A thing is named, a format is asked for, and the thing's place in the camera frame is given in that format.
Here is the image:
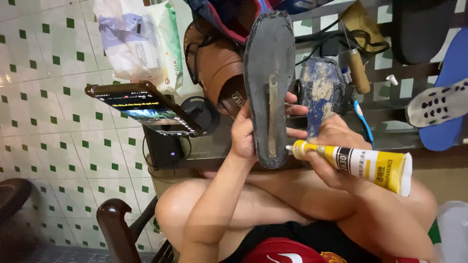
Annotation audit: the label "person's left hand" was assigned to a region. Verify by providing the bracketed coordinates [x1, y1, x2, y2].
[230, 91, 310, 164]

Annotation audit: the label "person's right hand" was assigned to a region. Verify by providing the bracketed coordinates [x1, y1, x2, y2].
[305, 114, 373, 192]

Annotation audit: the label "yellow glue tube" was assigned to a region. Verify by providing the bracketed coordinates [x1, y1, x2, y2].
[285, 140, 413, 197]

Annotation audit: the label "dark grey shoe sole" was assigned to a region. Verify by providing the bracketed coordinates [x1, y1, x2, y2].
[243, 10, 296, 169]

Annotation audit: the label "blue toothbrush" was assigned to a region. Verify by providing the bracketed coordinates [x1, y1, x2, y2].
[352, 100, 375, 150]

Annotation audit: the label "black round phone stand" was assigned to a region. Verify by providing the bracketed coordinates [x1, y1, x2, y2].
[180, 96, 221, 136]

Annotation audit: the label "person's bare legs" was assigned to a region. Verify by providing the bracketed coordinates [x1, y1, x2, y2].
[155, 169, 439, 262]

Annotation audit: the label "brown leather sandal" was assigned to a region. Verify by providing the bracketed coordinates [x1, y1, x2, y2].
[184, 18, 253, 119]

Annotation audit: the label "black power bank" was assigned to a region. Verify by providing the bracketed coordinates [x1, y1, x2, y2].
[143, 126, 186, 171]

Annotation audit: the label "black smartphone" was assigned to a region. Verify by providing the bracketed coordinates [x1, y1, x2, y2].
[85, 81, 204, 138]

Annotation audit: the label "grey sock with black dots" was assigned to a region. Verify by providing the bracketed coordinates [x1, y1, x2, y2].
[405, 77, 468, 128]

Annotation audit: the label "person's black shorts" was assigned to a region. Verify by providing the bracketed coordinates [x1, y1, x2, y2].
[219, 220, 382, 263]

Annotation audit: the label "tan leather piece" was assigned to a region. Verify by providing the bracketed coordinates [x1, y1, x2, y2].
[340, 0, 390, 55]

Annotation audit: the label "green white wipes packet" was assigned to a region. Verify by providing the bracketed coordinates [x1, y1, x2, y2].
[146, 1, 184, 96]

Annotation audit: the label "blue insole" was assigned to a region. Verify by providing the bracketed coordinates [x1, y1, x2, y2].
[419, 27, 468, 152]

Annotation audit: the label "person's red shirt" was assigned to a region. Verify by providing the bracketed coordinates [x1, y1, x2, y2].
[241, 237, 429, 263]

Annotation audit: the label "blue red fabric bag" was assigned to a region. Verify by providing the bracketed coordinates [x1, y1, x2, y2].
[185, 0, 344, 44]

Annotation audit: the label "black insole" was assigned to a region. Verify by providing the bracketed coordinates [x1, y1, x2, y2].
[391, 0, 458, 66]

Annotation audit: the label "white plastic wipes packet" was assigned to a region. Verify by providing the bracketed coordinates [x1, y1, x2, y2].
[93, 0, 164, 85]

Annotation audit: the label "dark wooden chair armrest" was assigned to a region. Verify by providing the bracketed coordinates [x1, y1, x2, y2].
[96, 198, 175, 263]

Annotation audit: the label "white plastic bag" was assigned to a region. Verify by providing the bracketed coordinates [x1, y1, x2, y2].
[435, 200, 468, 263]

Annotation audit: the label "dark round wooden stool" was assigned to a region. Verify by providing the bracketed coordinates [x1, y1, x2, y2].
[0, 178, 33, 223]

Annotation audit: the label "wooden handled awl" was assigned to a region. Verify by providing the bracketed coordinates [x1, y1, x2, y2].
[340, 15, 371, 95]

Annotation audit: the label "black cable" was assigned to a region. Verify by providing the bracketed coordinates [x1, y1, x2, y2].
[295, 18, 390, 67]

